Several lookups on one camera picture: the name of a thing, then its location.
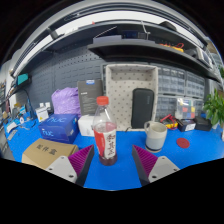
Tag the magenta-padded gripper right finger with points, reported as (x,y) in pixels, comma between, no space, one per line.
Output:
(160,168)

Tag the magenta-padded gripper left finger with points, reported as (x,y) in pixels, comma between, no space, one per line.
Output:
(63,168)

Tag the red-capped clear drink bottle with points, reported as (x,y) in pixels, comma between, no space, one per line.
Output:
(105,140)

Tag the brown cardboard box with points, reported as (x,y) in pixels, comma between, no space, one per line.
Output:
(43,151)

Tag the white and grey mug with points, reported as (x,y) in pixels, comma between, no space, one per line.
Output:
(156,135)

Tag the flat round red coaster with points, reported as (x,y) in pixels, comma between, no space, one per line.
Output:
(182,143)

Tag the blue cardboard box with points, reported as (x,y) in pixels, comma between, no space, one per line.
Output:
(56,128)

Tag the yellow multimeter with red leads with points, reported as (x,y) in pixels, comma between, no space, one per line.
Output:
(169,122)

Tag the white cardboard box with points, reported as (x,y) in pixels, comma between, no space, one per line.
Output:
(85,126)

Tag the dark labelled box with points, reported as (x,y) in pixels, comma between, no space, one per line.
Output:
(186,125)

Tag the small white box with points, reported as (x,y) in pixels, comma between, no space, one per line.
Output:
(42,114)

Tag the black flat zip case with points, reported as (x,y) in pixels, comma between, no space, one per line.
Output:
(203,123)

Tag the black upright zip case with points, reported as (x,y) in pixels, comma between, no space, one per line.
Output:
(142,108)

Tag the clear box with coloured parts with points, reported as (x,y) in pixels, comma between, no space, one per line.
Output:
(185,108)

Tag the purple plastic bag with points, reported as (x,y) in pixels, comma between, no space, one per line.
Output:
(65,101)

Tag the dark grey flat box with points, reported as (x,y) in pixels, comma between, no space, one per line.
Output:
(88,100)

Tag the narrow grey drawer cabinet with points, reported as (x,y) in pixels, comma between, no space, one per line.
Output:
(199,106)

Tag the green potted plant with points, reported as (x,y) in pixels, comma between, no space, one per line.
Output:
(215,108)

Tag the white polka-dot fabric bin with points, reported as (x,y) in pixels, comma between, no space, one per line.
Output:
(120,96)

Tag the wide grey drawer cabinet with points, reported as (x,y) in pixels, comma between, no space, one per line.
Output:
(171,81)

